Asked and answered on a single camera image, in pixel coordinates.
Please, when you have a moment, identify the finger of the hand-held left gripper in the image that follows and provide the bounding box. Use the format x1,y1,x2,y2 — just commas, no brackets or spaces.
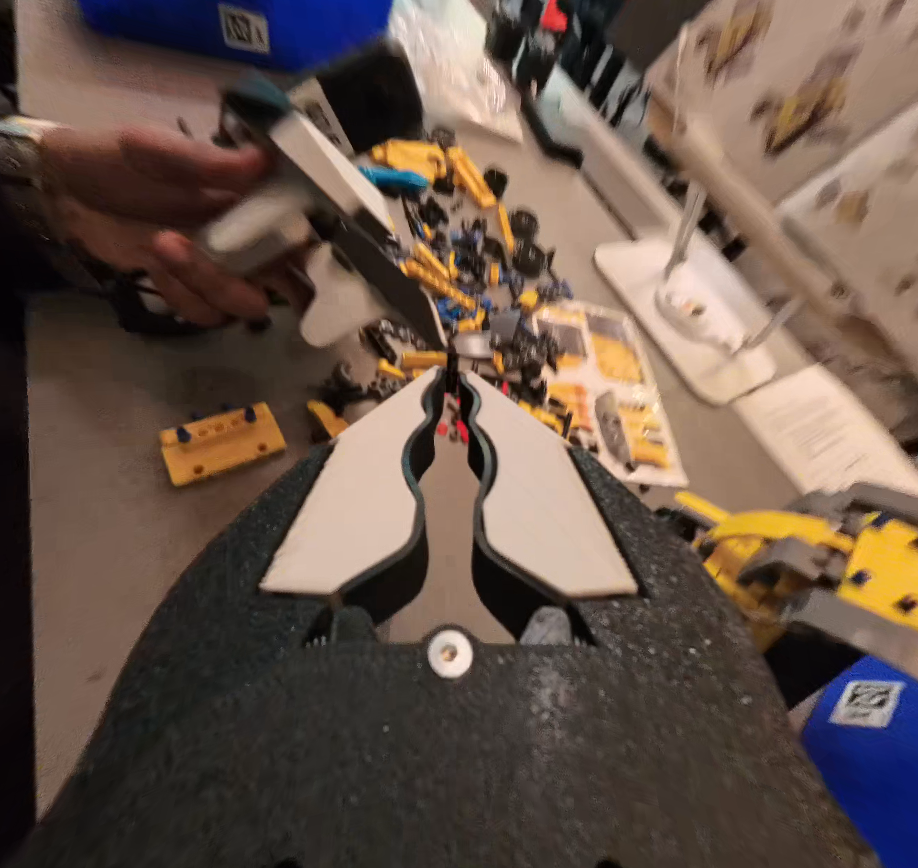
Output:
271,111,397,237
300,216,449,351

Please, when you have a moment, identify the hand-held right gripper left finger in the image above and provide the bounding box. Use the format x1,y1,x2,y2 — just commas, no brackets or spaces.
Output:
260,366,440,621

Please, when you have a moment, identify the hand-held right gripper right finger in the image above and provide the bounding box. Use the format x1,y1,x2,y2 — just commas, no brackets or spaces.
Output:
460,370,641,641

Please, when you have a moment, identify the person's left forearm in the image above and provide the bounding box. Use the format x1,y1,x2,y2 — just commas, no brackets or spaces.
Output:
0,180,98,297

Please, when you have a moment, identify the person's left hand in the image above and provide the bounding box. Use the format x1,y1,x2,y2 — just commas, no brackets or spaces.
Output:
43,126,317,330

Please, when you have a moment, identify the clear plastic bag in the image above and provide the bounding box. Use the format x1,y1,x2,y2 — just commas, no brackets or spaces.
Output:
391,0,526,146

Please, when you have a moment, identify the black claw toy piece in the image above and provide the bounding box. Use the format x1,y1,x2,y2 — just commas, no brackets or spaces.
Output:
319,362,382,411

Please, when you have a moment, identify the yellow toy connector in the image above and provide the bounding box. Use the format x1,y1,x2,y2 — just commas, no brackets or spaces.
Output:
306,399,351,441

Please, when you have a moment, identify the pile of toy building pieces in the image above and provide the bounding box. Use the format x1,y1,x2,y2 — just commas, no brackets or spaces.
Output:
359,133,596,453

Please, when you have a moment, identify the yellow block with blue pins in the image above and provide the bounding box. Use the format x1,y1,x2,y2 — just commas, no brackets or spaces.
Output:
158,401,288,488

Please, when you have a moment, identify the printed leaflet in plastic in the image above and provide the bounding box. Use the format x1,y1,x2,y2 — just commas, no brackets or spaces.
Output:
534,300,689,489

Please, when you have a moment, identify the yellow toy vehicle model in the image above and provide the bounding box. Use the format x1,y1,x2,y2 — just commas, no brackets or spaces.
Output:
674,484,918,652

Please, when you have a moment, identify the white desk tray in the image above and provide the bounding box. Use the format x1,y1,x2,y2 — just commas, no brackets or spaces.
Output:
527,83,725,252

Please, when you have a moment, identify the white book stand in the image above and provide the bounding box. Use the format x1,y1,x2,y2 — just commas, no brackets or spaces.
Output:
594,104,918,410

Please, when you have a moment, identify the white paper sheet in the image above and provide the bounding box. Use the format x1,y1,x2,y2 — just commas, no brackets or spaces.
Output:
732,365,918,498

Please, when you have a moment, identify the silver wristwatch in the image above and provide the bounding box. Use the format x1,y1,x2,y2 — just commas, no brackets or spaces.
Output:
0,115,67,195

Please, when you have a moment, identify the open instruction booklet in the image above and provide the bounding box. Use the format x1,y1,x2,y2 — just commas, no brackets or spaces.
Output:
642,0,918,324

